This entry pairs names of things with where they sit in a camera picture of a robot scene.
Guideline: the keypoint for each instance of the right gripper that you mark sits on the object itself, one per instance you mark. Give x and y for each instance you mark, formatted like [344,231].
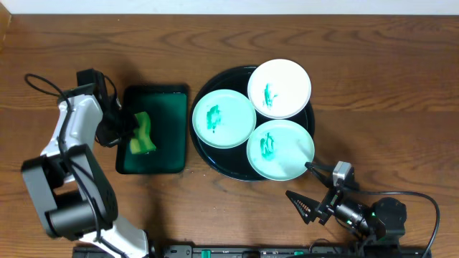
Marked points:
[333,199]

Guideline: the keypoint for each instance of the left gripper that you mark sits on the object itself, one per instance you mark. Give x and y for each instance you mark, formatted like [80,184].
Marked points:
[117,126]

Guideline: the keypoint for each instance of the yellow green sponge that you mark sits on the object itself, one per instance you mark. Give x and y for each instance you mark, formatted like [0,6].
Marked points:
[141,142]

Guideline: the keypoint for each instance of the mint green plate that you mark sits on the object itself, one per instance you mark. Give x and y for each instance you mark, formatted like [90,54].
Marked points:
[223,119]
[279,150]

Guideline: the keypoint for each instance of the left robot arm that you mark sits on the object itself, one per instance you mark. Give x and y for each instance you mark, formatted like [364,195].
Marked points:
[72,196]

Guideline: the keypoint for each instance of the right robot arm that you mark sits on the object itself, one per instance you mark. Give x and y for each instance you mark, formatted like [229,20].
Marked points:
[380,223]

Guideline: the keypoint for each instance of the black rectangular water tray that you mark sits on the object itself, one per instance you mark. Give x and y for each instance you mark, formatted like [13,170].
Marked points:
[166,106]

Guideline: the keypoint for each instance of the round black tray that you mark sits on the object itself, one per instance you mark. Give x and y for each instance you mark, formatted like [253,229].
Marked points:
[233,162]

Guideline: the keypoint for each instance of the white plate with green stain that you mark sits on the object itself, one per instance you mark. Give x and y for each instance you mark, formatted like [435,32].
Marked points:
[279,88]

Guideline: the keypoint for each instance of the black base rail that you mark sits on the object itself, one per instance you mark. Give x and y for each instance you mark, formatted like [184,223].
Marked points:
[184,251]

